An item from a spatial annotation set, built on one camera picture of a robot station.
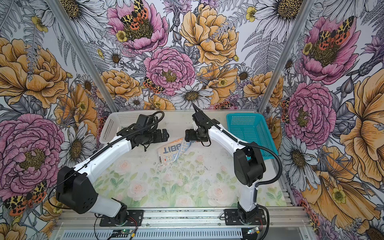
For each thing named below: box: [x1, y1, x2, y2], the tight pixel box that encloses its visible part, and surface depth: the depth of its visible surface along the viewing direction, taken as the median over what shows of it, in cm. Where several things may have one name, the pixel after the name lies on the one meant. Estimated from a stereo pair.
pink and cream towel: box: [157, 137, 192, 166], surface depth 99 cm
